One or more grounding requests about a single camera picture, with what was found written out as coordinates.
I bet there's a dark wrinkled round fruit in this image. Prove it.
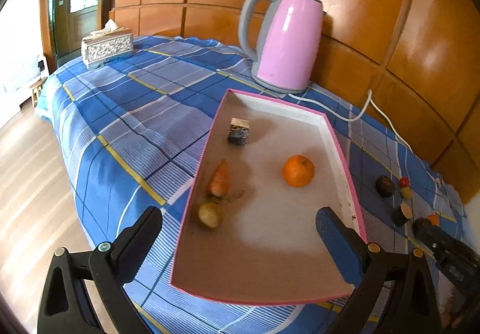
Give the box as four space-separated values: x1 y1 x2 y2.
376 175 395 198

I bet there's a carrot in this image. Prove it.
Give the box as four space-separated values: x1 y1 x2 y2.
207 159 230 197

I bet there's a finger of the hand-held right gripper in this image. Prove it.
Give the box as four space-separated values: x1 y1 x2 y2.
412 218 454 261

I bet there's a cut dark fruit half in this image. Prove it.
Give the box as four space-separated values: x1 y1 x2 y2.
392 203 413 227

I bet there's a blue plaid bedsheet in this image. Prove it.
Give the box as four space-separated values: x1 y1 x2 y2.
37 36 467 334

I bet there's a dark cube with pale face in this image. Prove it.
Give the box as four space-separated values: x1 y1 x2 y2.
227 117 251 146

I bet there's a pink electric kettle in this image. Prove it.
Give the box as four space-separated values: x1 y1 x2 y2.
238 0 324 95

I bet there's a white power cable with plug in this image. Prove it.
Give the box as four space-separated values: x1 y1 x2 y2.
288 89 441 185

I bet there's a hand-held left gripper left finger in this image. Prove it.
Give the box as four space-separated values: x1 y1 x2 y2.
37 206 164 334

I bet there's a silver patterned tissue box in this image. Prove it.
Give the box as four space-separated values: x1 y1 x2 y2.
81 19 134 70

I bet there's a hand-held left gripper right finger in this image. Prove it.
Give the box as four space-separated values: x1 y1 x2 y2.
315 206 441 334

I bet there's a small wooden stool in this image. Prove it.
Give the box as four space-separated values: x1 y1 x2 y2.
30 80 46 107

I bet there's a pink cardboard tray box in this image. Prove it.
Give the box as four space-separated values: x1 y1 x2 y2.
170 89 367 306

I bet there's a small yellow potato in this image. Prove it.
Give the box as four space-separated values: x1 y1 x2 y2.
198 202 223 230

